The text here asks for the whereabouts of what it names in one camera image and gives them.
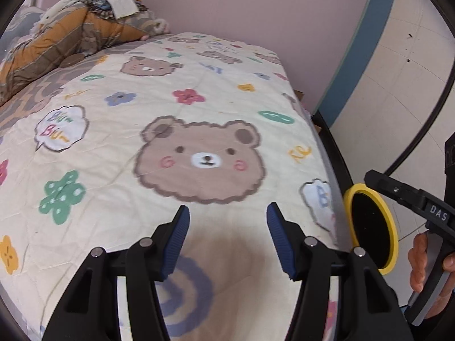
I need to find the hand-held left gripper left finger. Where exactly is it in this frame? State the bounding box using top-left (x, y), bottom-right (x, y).
top-left (42, 205), bottom-right (191, 341)

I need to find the white wardrobe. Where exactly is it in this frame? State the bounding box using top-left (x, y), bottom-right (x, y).
top-left (313, 0), bottom-right (455, 242)

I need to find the pink white plush toy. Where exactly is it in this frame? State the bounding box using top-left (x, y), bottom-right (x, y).
top-left (140, 9), bottom-right (169, 41)

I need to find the yellow rimmed trash bin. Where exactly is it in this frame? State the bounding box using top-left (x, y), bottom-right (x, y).
top-left (343, 184), bottom-right (399, 275)

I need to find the person's right hand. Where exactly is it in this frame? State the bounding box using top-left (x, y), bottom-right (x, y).
top-left (408, 233), bottom-right (455, 319)

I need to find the pile of clothes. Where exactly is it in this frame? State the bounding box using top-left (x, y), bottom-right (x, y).
top-left (83, 0), bottom-right (150, 20)

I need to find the brown orange quilt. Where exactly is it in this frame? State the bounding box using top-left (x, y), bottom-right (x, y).
top-left (0, 5), bottom-right (150, 105)

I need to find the grey tufted headboard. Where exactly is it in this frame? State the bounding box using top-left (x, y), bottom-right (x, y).
top-left (7, 5), bottom-right (45, 39)

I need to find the bear print blanket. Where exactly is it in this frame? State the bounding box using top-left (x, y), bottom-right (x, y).
top-left (0, 32), bottom-right (340, 341)

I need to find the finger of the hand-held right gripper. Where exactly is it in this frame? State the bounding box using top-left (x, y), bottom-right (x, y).
top-left (363, 170), bottom-right (446, 228)

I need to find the person's right forearm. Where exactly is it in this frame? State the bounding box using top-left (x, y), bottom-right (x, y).
top-left (409, 313), bottom-right (455, 341)

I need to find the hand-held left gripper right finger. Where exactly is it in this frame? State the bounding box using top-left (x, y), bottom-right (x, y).
top-left (266, 202), bottom-right (415, 341)

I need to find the grey zigzag bed sheet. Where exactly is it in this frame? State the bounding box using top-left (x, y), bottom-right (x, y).
top-left (0, 37), bottom-right (171, 139)

